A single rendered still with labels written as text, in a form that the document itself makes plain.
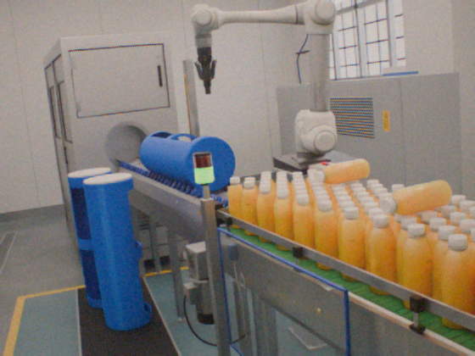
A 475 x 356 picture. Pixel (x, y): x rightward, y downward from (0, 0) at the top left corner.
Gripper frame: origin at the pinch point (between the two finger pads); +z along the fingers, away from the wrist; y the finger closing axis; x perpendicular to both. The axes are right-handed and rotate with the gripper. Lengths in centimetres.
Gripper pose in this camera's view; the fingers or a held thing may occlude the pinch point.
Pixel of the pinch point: (207, 87)
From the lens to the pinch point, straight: 265.5
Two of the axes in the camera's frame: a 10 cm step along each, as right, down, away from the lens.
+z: 0.9, 9.8, 2.0
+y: -8.7, -0.2, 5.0
